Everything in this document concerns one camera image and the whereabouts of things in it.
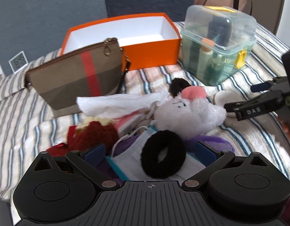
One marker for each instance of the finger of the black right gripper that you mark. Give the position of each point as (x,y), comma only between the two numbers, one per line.
(260,87)
(252,108)

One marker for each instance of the white face mask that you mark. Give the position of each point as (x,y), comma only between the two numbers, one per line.
(127,164)

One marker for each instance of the pink tissue pack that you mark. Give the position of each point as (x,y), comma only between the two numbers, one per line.
(127,123)

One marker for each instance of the white fluffy cloth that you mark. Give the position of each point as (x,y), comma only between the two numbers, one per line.
(118,105)

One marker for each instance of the purple fluffy cloth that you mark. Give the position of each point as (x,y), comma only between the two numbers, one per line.
(217,143)

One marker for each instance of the white plush toy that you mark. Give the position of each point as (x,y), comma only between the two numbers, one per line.
(188,113)

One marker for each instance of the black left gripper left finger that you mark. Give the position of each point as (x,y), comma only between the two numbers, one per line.
(85,163)

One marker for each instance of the brown striped canvas pouch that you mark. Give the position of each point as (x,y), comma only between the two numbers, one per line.
(94,70)

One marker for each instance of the right hand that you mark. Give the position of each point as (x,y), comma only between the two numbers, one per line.
(285,127)

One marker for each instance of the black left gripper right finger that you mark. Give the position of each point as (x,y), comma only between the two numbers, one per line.
(213,162)

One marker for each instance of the clear plastic storage box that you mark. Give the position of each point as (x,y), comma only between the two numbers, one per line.
(216,42)

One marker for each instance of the striped bed sheet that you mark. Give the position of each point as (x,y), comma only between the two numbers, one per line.
(27,125)

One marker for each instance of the dark brown door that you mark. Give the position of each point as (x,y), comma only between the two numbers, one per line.
(266,12)

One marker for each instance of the white digital clock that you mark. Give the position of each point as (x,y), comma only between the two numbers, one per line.
(18,62)

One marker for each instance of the black hair scrunchie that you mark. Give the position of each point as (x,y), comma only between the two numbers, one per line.
(163,155)

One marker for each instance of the orange cardboard box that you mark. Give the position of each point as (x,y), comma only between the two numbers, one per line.
(148,39)

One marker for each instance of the red fluffy towel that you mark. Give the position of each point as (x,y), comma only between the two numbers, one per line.
(86,135)

